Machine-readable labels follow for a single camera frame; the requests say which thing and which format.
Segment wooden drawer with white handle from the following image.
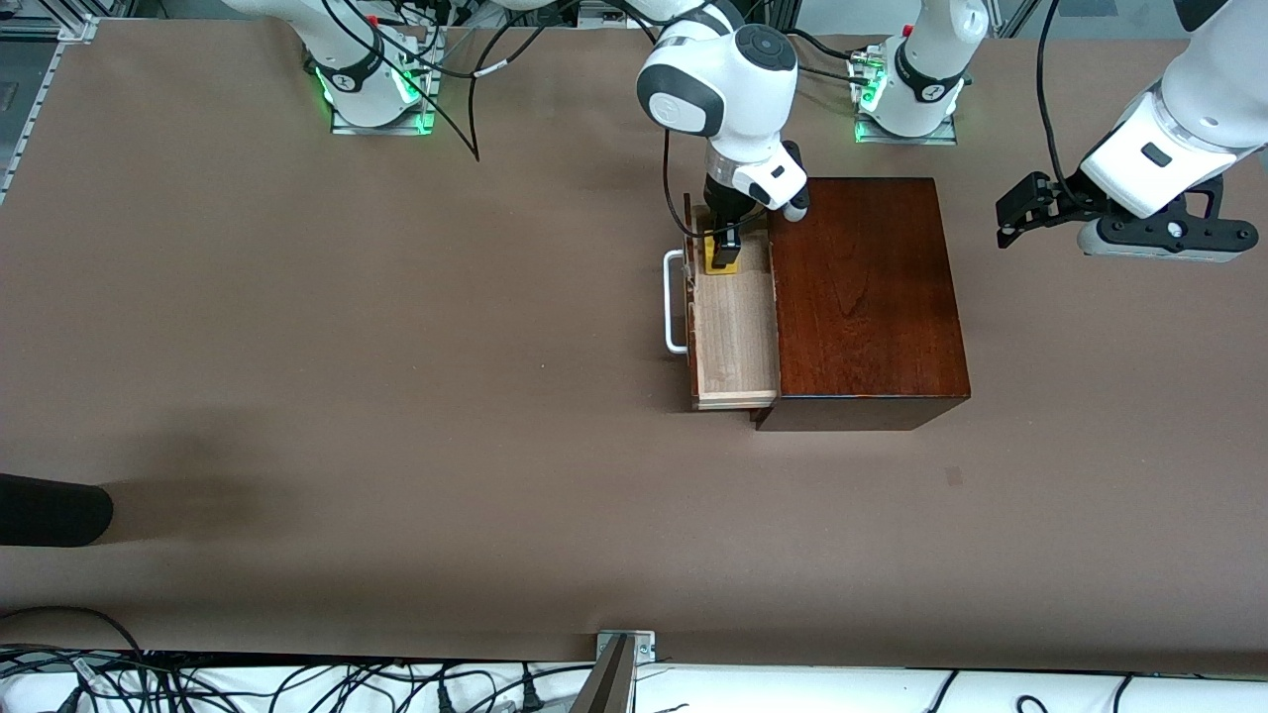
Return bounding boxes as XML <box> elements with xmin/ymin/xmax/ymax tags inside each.
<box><xmin>662</xmin><ymin>193</ymin><xmax>784</xmax><ymax>412</ymax></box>

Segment dark brown wooden cabinet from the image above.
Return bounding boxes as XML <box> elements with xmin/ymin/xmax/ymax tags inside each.
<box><xmin>758</xmin><ymin>177</ymin><xmax>972</xmax><ymax>433</ymax></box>

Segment grey device box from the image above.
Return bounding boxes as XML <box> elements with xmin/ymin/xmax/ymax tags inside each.
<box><xmin>578</xmin><ymin>0</ymin><xmax>655</xmax><ymax>29</ymax></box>

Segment brown paper table cover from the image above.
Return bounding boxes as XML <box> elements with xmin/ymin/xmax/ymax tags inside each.
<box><xmin>0</xmin><ymin>20</ymin><xmax>1268</xmax><ymax>676</ymax></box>

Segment black cylindrical object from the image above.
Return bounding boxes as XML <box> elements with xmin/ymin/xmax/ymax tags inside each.
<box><xmin>0</xmin><ymin>473</ymin><xmax>114</xmax><ymax>548</ymax></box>

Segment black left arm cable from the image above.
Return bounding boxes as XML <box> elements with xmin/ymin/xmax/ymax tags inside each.
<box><xmin>1035</xmin><ymin>0</ymin><xmax>1081</xmax><ymax>189</ymax></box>

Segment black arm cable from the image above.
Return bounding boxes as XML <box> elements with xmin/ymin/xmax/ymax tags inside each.
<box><xmin>1035</xmin><ymin>0</ymin><xmax>1081</xmax><ymax>189</ymax></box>
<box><xmin>317</xmin><ymin>0</ymin><xmax>694</xmax><ymax>164</ymax></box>

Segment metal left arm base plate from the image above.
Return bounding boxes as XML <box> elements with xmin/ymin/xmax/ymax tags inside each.
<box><xmin>854</xmin><ymin>50</ymin><xmax>959</xmax><ymax>147</ymax></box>

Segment thin black table cable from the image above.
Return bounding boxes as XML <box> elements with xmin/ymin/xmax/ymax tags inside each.
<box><xmin>795</xmin><ymin>61</ymin><xmax>873</xmax><ymax>85</ymax></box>

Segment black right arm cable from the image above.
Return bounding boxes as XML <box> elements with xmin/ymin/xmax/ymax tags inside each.
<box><xmin>317</xmin><ymin>0</ymin><xmax>694</xmax><ymax>164</ymax></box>

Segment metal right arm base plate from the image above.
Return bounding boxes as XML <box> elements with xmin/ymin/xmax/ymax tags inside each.
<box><xmin>331</xmin><ymin>30</ymin><xmax>438</xmax><ymax>137</ymax></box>

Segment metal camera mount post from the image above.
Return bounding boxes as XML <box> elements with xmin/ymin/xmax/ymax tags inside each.
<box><xmin>570</xmin><ymin>629</ymin><xmax>657</xmax><ymax>713</ymax></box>

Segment tangled black cables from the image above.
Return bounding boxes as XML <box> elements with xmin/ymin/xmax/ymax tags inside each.
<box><xmin>0</xmin><ymin>606</ymin><xmax>595</xmax><ymax>713</ymax></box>

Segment aluminium frame rail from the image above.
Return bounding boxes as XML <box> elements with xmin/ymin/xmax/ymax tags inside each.
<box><xmin>0</xmin><ymin>15</ymin><xmax>100</xmax><ymax>204</ymax></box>

